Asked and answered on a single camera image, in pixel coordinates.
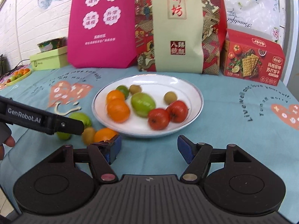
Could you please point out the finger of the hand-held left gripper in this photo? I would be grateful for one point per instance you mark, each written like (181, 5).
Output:
(70, 126)

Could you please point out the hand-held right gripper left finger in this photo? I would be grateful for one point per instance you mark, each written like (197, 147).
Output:
(115, 148)

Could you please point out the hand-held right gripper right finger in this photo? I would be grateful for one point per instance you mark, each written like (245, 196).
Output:
(185, 148)

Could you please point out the small green lime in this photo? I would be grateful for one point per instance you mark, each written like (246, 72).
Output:
(123, 90)
(63, 135)

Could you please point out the large round green fruit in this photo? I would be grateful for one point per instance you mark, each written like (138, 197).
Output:
(81, 117)

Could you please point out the orange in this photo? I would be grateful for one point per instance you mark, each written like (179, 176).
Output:
(105, 134)
(118, 110)
(115, 96)

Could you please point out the small brown fruit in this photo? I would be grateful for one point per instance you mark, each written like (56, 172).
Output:
(135, 89)
(88, 135)
(169, 97)

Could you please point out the red fruit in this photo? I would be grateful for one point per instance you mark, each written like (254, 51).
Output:
(178, 110)
(158, 119)

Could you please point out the large oval green fruit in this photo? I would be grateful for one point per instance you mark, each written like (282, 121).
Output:
(143, 104)

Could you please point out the white plate with blue rim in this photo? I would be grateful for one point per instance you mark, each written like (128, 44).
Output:
(149, 107)

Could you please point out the small dish of fruits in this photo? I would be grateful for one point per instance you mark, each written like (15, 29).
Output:
(18, 75)

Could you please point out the person's left hand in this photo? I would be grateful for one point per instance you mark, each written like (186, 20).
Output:
(5, 137)

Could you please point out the blue printed tablecloth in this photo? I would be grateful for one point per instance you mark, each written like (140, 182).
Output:
(222, 133)

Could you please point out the light green box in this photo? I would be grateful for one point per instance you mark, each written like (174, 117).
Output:
(49, 59)

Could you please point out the green patterned bowl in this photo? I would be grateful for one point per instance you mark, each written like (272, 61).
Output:
(51, 44)

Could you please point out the pink tote bag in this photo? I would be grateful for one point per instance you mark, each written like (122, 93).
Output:
(100, 44)

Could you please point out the red cracker box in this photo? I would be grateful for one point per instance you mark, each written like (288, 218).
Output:
(252, 60)

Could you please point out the small blue paper fan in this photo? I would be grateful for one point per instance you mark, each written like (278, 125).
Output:
(44, 0)

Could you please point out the red patterned gift bag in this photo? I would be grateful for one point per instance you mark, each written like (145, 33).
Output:
(177, 28)

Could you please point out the white floral plastic bag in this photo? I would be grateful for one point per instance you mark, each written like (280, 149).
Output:
(252, 7)

